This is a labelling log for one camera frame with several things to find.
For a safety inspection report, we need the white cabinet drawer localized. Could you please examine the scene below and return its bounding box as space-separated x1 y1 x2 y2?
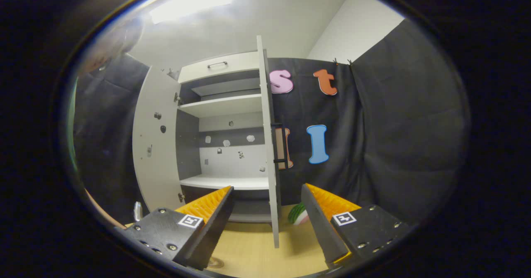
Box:
178 51 261 83

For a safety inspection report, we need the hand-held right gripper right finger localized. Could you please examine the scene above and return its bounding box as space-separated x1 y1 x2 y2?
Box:
301 183 411 269

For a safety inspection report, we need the black backdrop cloth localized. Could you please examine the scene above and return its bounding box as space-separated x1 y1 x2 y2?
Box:
73 19 471 229

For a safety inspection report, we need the white cabinet door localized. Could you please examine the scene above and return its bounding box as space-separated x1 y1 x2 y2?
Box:
256 35 289 249
132 66 186 213

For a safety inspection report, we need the watermelon slice toy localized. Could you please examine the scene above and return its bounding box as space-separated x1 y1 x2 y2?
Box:
287 202 309 225

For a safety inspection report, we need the white and grey cabinet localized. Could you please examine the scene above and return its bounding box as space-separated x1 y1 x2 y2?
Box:
176 51 270 224

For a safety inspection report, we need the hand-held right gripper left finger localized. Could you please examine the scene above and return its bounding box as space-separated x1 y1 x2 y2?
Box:
114 185 235 271

